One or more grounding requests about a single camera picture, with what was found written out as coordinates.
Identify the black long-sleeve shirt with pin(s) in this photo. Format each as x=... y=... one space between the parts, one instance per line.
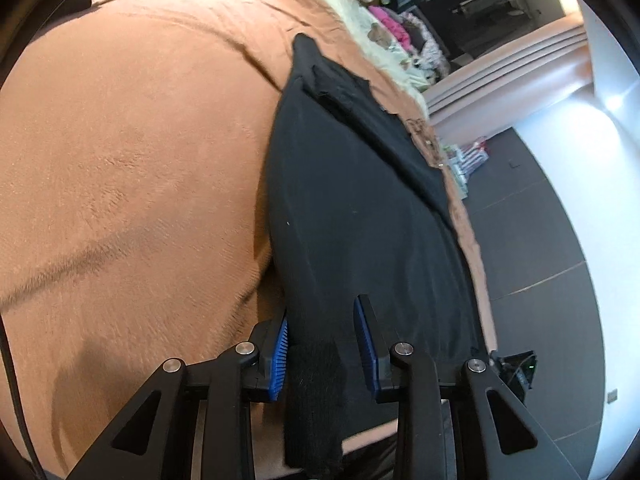
x=350 y=210

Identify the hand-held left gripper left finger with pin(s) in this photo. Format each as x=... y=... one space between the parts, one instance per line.
x=280 y=355

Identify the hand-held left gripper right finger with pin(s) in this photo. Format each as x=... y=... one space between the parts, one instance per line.
x=365 y=345

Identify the brown blanket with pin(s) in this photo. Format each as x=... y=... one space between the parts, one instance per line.
x=125 y=160

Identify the small brown teddy bear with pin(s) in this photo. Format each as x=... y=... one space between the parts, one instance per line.
x=377 y=34

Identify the pink curtain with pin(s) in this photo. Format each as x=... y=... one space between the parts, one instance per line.
x=500 y=95

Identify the pink cloth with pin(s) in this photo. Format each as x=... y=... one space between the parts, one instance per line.
x=390 y=22

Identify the white nightstand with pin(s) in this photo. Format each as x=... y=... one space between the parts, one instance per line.
x=460 y=176

